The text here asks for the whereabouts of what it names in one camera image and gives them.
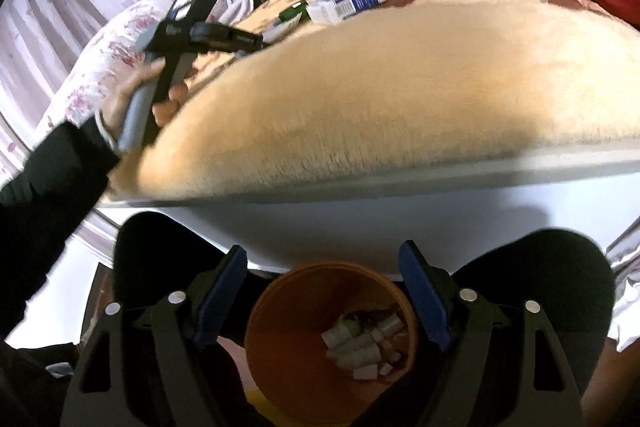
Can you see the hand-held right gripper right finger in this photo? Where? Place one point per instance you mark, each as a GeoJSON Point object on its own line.
{"type": "Point", "coordinates": [425, 294]}

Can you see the person's right leg black pants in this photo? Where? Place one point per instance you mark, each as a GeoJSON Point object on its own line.
{"type": "Point", "coordinates": [540, 267]}

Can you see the person's left leg black pants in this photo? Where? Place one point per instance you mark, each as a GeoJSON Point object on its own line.
{"type": "Point", "coordinates": [150, 247]}

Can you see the person's left forearm black sleeve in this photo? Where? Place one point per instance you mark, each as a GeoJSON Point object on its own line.
{"type": "Point", "coordinates": [45, 197]}

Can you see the floral rolled quilt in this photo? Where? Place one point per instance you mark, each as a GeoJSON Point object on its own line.
{"type": "Point", "coordinates": [100, 52]}

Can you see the person's leg black pants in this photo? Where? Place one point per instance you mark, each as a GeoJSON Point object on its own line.
{"type": "Point", "coordinates": [150, 247]}
{"type": "Point", "coordinates": [540, 267]}

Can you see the large white jar green label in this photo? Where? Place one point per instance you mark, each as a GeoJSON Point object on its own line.
{"type": "Point", "coordinates": [334, 336]}

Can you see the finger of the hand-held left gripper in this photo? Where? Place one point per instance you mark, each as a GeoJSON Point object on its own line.
{"type": "Point", "coordinates": [242, 42]}

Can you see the long white bottle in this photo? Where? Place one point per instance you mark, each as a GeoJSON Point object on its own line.
{"type": "Point", "coordinates": [355, 351]}

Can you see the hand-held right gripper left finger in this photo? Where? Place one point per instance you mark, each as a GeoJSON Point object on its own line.
{"type": "Point", "coordinates": [220, 289]}

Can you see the dark green box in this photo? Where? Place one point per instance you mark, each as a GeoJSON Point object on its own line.
{"type": "Point", "coordinates": [294, 9]}

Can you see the grey white cloth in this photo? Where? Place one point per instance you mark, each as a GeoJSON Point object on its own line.
{"type": "Point", "coordinates": [625, 302]}

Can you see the pale green bottle white cap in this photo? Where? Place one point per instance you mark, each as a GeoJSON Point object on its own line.
{"type": "Point", "coordinates": [386, 326]}

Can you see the short pale green bottle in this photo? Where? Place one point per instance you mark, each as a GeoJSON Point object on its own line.
{"type": "Point", "coordinates": [365, 373]}

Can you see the blue white box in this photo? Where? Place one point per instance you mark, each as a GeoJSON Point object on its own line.
{"type": "Point", "coordinates": [350, 2]}

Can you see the person's left hand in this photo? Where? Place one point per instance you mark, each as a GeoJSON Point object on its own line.
{"type": "Point", "coordinates": [125, 102]}

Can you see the yellow floral plush blanket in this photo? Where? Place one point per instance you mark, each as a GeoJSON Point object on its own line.
{"type": "Point", "coordinates": [400, 97]}

